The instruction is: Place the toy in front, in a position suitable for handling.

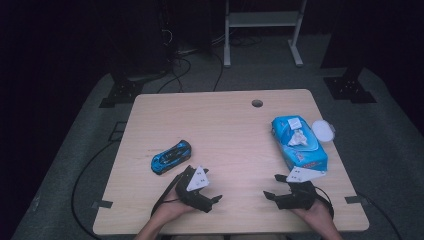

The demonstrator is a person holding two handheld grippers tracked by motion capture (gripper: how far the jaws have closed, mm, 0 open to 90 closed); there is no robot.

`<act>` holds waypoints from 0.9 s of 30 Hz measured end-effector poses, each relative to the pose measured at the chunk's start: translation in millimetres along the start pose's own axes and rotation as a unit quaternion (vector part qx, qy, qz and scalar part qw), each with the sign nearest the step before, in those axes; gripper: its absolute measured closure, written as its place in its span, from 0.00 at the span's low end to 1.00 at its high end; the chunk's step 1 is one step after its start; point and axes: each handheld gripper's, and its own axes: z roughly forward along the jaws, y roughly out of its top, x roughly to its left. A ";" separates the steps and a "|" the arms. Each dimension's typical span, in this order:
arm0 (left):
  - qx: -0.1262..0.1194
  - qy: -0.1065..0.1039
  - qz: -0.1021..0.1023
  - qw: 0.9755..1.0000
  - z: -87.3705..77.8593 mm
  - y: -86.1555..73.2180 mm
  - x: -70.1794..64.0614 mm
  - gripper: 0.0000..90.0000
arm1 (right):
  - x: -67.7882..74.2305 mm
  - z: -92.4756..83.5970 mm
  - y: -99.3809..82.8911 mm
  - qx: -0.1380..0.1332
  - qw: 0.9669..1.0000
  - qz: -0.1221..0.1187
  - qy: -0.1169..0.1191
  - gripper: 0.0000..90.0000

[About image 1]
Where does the black stand base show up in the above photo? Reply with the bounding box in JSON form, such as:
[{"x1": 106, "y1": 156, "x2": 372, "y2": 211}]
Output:
[
  {"x1": 98, "y1": 79, "x2": 144, "y2": 109},
  {"x1": 323, "y1": 68, "x2": 378, "y2": 104}
]

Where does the tangle of black floor cables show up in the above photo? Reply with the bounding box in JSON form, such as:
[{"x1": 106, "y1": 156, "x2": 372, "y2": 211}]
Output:
[{"x1": 156, "y1": 26, "x2": 264, "y2": 94}]

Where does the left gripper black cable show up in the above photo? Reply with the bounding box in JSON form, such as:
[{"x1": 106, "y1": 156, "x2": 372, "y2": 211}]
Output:
[{"x1": 150, "y1": 173, "x2": 184, "y2": 218}]

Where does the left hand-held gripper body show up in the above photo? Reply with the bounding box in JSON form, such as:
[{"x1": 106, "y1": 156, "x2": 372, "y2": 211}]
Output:
[{"x1": 174, "y1": 164, "x2": 214, "y2": 214}]

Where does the white metal stand frame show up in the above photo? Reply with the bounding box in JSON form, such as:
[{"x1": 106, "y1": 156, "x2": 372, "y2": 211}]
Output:
[{"x1": 223, "y1": 0, "x2": 308, "y2": 69}]

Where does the long black floor cable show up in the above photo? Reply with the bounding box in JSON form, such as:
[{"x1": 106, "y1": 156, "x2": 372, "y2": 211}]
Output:
[
  {"x1": 356, "y1": 191, "x2": 404, "y2": 240},
  {"x1": 70, "y1": 139, "x2": 116, "y2": 240}
]

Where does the blue toy car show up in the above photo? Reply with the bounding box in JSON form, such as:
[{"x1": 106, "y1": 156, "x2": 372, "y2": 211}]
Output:
[{"x1": 150, "y1": 139, "x2": 193, "y2": 176}]

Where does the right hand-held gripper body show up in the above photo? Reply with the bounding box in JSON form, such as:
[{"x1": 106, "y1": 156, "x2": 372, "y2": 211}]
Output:
[{"x1": 275, "y1": 165, "x2": 328, "y2": 211}]

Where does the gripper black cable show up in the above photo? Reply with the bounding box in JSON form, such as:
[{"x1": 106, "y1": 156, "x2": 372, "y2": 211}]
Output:
[
  {"x1": 314, "y1": 185, "x2": 335, "y2": 219},
  {"x1": 150, "y1": 173, "x2": 184, "y2": 218}
]

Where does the blue wet wipes pack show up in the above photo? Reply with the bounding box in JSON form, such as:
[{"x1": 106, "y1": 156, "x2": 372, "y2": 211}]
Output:
[{"x1": 270, "y1": 114, "x2": 336, "y2": 178}]

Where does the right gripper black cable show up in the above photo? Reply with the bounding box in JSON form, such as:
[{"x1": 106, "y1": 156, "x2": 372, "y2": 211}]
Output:
[{"x1": 314, "y1": 185, "x2": 335, "y2": 219}]

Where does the black tape floor outline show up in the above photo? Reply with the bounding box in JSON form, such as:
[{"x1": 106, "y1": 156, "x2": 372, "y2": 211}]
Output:
[{"x1": 108, "y1": 121, "x2": 128, "y2": 142}]

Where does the grey tape strip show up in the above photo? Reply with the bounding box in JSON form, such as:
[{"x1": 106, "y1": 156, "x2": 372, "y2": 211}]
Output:
[
  {"x1": 344, "y1": 195, "x2": 369, "y2": 205},
  {"x1": 91, "y1": 199, "x2": 114, "y2": 210}
]

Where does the dark equipment cabinet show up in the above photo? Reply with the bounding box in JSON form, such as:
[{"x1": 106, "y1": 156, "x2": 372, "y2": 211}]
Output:
[{"x1": 109, "y1": 0, "x2": 171, "y2": 79}]

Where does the person's left hand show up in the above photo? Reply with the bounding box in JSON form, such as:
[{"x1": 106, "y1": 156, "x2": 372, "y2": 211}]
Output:
[{"x1": 151, "y1": 196, "x2": 198, "y2": 224}]

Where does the person's right hand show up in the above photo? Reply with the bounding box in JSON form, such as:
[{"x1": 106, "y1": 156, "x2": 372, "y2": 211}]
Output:
[{"x1": 289, "y1": 200, "x2": 334, "y2": 231}]

